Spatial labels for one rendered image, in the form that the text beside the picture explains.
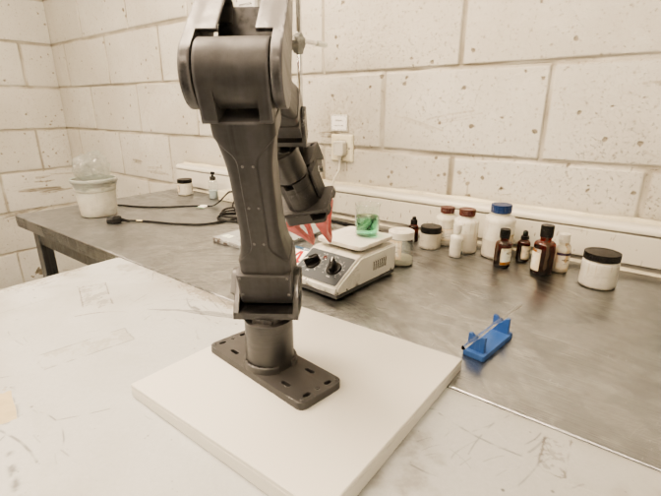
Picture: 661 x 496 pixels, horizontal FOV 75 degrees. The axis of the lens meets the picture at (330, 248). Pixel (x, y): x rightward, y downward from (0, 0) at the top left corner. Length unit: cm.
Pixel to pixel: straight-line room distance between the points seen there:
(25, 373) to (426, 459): 55
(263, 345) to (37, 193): 260
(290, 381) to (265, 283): 12
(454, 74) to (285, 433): 100
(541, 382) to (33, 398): 66
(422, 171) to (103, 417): 100
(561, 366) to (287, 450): 41
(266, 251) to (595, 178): 86
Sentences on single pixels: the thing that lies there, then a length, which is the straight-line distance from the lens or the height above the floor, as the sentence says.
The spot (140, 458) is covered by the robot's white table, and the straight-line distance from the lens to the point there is 54.
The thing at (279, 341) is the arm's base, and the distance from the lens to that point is 56.
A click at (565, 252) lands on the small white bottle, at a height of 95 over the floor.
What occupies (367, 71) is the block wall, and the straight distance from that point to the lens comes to 139.
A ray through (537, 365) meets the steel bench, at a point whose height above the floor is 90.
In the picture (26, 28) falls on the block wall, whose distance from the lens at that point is 308.
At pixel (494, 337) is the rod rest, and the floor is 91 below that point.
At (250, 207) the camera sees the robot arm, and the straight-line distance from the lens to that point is 47.
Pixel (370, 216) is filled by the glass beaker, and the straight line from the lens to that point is 89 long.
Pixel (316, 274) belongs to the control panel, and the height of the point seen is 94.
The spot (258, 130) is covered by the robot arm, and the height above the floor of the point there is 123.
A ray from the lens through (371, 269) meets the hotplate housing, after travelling 88.
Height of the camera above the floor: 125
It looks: 18 degrees down
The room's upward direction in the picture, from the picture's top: straight up
